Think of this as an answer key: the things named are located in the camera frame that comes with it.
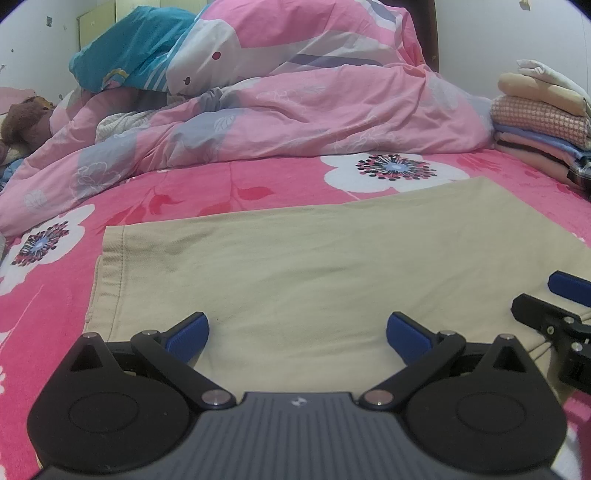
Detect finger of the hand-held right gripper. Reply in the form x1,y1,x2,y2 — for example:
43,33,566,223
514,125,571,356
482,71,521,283
510,292,583,336
547,270,591,302

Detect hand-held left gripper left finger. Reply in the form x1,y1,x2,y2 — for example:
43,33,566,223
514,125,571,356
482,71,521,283
67,311,235,411

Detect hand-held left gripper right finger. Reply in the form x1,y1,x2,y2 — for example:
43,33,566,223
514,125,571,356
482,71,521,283
359,311,528,411

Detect beige pants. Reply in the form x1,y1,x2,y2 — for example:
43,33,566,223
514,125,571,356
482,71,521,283
85,176,591,402

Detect peach folded cloth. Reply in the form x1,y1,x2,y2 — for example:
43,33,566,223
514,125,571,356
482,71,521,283
493,131,585,188

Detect pink floral blanket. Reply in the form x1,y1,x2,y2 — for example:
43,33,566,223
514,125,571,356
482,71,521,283
0,148,591,480

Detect blue folded cloth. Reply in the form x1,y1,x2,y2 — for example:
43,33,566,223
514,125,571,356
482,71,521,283
496,124,591,161

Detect cream folded cloth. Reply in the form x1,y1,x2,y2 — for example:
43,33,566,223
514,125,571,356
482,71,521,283
498,73,590,116

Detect white folded cloth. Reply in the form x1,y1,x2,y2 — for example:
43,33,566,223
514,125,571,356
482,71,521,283
516,59,591,100

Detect white knitted cloth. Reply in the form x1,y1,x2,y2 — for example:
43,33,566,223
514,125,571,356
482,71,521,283
95,110,154,143

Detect light blue cloth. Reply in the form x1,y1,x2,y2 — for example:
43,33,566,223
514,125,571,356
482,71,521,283
0,156,26,186

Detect pink patterned duvet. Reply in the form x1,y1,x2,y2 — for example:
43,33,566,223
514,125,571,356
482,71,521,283
0,0,497,237

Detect brown plush toy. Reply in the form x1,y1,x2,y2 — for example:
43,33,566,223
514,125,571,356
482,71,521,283
0,96,57,154

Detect teal pillow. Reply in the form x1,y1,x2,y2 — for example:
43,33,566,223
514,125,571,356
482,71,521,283
69,7,204,93

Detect wooden door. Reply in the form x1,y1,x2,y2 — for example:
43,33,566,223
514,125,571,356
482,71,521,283
412,0,440,73

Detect pink pillow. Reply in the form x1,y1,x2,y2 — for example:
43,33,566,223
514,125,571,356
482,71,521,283
0,87,38,112

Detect cream wardrobe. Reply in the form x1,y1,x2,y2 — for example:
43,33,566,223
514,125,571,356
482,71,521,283
76,0,163,52

